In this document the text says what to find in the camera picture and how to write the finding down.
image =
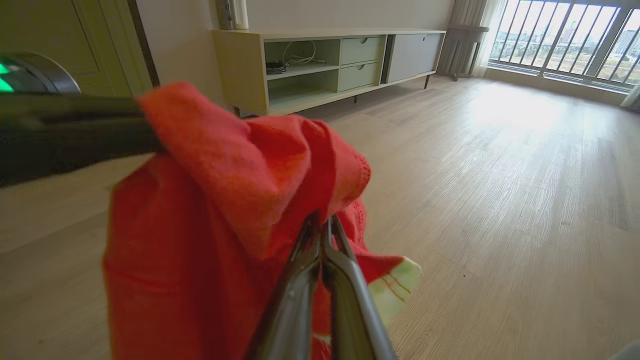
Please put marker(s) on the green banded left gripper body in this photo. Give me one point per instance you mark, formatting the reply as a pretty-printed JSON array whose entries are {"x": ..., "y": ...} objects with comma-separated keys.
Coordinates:
[{"x": 35, "y": 75}]

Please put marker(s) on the small grey side table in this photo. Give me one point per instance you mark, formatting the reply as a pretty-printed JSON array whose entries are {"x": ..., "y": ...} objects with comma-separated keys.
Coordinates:
[{"x": 465, "y": 45}]

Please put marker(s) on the grey window railing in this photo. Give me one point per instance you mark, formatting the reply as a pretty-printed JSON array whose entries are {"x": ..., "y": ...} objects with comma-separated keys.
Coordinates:
[{"x": 575, "y": 45}]

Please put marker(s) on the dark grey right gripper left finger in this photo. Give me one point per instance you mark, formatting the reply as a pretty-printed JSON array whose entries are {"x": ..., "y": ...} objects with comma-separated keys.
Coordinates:
[{"x": 292, "y": 305}]

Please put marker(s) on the grey fabric sofa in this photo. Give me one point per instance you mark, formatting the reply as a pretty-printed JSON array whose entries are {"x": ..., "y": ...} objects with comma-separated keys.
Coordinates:
[{"x": 627, "y": 352}]

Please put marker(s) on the grey cabinet sliding door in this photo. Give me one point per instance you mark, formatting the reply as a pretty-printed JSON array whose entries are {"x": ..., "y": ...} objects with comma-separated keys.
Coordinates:
[{"x": 412, "y": 57}]

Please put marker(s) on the red and white garment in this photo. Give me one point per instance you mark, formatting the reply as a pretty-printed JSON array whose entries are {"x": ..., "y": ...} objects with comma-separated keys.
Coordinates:
[{"x": 200, "y": 225}]

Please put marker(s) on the pale green cabinet drawer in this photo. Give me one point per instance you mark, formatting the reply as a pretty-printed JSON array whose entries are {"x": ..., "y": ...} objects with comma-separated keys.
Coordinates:
[
  {"x": 357, "y": 76},
  {"x": 360, "y": 50}
]

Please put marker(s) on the pale green TV cabinet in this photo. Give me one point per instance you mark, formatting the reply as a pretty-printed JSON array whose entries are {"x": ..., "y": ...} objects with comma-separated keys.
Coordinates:
[{"x": 240, "y": 70}]

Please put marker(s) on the beige panelled door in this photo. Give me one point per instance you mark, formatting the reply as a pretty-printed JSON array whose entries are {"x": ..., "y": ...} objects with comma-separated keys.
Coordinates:
[{"x": 75, "y": 35}]

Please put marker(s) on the white sheer curtain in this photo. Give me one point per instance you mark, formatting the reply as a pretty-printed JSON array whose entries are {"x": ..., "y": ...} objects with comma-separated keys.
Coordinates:
[
  {"x": 632, "y": 97},
  {"x": 475, "y": 12}
]

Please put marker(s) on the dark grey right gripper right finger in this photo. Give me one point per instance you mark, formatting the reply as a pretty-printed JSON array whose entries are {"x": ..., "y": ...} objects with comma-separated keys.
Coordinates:
[{"x": 350, "y": 310}]

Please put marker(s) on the black device in cabinet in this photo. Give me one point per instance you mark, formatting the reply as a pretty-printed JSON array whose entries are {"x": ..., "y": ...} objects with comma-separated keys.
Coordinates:
[{"x": 275, "y": 67}]

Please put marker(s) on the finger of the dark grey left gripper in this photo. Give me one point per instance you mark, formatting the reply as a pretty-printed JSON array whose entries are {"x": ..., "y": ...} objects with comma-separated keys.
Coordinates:
[{"x": 75, "y": 135}]

